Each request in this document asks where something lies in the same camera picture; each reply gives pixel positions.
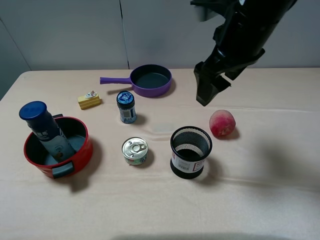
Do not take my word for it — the silver pull-tab tin can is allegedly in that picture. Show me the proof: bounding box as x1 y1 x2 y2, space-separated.
121 137 148 166

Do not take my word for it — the purple frying pan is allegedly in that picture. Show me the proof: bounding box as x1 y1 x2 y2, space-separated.
99 64 172 98

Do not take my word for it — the red pot with black handles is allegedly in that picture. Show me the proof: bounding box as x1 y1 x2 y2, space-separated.
23 114 94 179

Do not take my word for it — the yellow toy cake slice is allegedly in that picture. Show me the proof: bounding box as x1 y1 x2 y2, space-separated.
77 90 102 110

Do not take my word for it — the small blue-lidded jar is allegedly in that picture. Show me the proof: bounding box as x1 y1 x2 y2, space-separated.
116 90 137 124

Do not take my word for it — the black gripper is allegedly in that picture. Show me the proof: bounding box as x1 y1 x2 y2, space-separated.
193 47 265 107

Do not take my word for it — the red peach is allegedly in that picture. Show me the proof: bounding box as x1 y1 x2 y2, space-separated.
209 109 236 139

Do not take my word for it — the blue and white yogurt bottle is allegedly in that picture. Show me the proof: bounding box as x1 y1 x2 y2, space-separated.
19 101 76 163

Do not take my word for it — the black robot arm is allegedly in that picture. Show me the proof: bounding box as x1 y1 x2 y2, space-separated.
190 0 296 106

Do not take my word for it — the black mesh pen holder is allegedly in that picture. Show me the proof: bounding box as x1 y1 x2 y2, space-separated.
170 126 213 180

